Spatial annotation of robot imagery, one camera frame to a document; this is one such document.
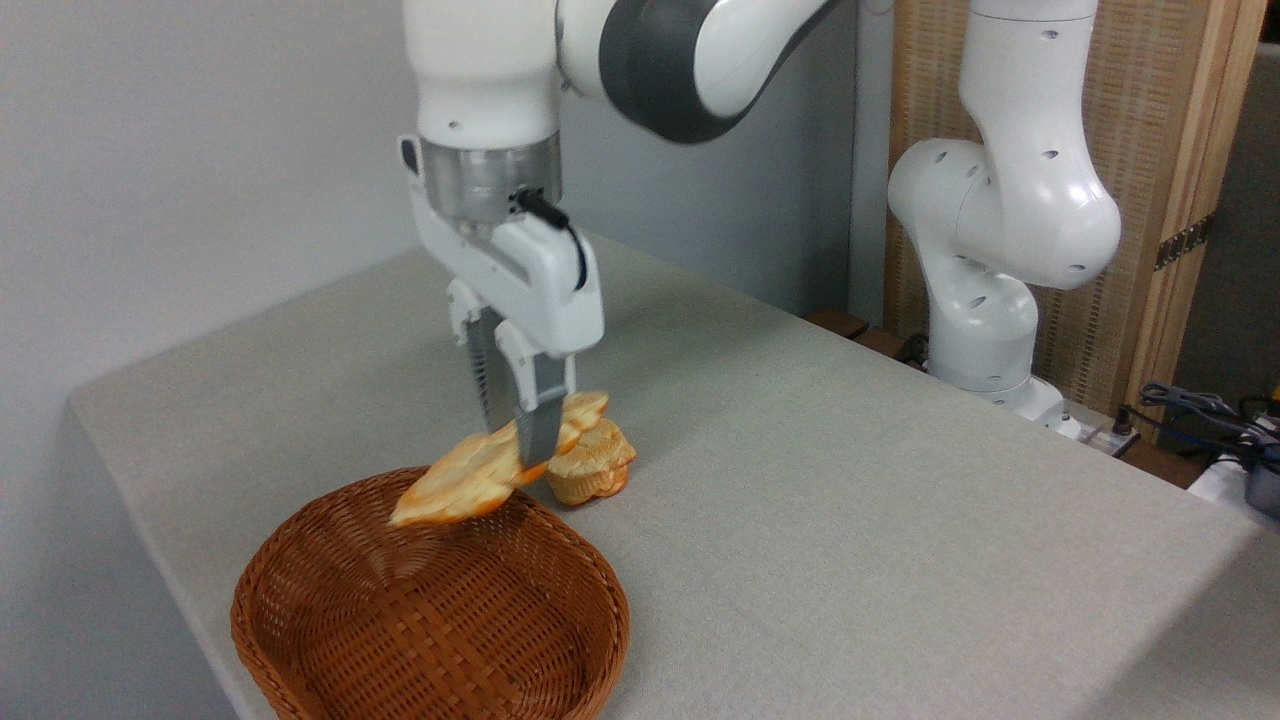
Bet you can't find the brown wooden base board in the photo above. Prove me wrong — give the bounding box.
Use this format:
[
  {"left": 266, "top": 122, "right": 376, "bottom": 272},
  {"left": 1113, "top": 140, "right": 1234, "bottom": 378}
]
[{"left": 805, "top": 308, "right": 933, "bottom": 373}]

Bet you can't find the wooden folding screen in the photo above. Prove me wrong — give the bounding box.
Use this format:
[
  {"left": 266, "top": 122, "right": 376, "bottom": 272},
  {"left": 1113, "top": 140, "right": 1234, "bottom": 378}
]
[{"left": 885, "top": 0, "right": 1269, "bottom": 433}]

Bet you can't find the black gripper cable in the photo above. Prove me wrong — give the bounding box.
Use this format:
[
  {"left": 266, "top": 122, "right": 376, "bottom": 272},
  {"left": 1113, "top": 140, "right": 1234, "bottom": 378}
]
[{"left": 515, "top": 188, "right": 591, "bottom": 291}]

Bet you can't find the bundle of dark cables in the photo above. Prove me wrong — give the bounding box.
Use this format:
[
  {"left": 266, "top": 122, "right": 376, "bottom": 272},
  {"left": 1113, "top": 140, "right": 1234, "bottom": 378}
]
[{"left": 1115, "top": 380, "right": 1280, "bottom": 463}]

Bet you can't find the brown wicker basket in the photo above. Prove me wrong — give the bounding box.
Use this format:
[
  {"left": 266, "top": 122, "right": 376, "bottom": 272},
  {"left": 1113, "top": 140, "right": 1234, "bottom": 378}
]
[{"left": 230, "top": 466, "right": 632, "bottom": 720}]

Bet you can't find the round bread bun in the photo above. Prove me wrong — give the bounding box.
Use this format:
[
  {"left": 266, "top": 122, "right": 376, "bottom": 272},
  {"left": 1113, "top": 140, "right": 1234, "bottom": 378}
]
[{"left": 545, "top": 418, "right": 638, "bottom": 506}]

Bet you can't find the dark metal screen hinge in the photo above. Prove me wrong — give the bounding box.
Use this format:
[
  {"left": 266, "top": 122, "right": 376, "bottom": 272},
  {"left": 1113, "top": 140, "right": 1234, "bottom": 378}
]
[{"left": 1155, "top": 213, "right": 1216, "bottom": 271}]

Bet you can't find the white power strip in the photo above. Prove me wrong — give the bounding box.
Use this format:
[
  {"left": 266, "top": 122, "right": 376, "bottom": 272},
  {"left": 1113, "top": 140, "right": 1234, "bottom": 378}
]
[{"left": 1058, "top": 405, "right": 1141, "bottom": 458}]

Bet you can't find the long braided bread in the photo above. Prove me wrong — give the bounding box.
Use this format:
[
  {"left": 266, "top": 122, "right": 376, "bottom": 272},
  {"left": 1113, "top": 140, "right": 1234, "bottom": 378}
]
[{"left": 388, "top": 391, "right": 610, "bottom": 528}]

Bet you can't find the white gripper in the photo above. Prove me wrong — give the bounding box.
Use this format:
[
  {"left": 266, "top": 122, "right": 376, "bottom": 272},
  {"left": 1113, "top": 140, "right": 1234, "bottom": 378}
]
[{"left": 398, "top": 135, "right": 605, "bottom": 469}]

